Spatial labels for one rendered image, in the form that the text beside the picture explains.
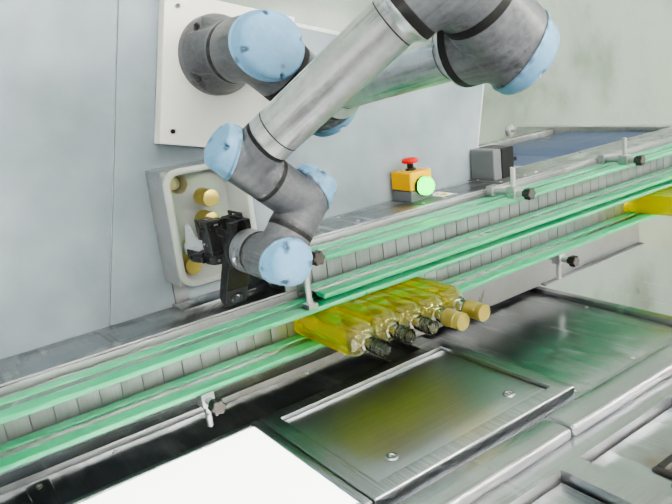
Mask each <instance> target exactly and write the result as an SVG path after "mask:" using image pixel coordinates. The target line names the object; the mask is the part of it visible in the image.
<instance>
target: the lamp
mask: <svg viewBox="0 0 672 504"><path fill-rule="evenodd" d="M434 189H435V183H434V181H433V179H432V178H430V177H426V176H420V177H419V178H418V179H417V180H416V182H415V190H416V192H417V193H418V194H419V195H430V194H431V193H432V192H433V191H434Z"/></svg>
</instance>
